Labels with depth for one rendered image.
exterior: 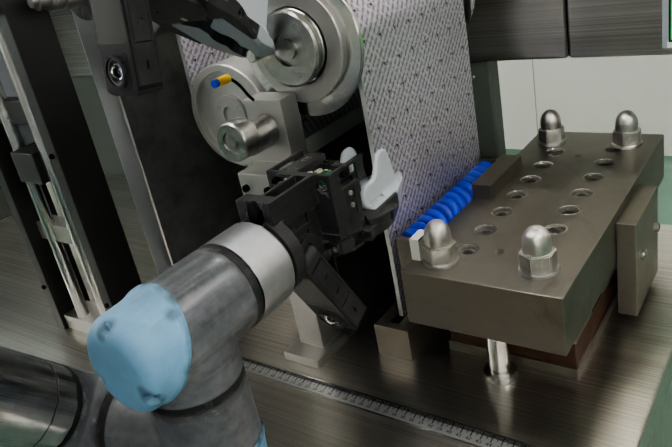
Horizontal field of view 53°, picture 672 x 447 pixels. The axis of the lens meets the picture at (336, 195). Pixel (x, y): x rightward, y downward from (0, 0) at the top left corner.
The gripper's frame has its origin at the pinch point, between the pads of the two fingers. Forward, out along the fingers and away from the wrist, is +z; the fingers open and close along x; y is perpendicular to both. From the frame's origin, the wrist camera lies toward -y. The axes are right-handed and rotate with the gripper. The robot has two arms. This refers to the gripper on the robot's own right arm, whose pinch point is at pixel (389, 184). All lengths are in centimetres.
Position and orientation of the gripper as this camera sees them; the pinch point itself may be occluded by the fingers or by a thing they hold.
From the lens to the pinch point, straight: 71.1
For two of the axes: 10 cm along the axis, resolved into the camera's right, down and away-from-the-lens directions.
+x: -8.1, -0.8, 5.9
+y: -1.8, -9.1, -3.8
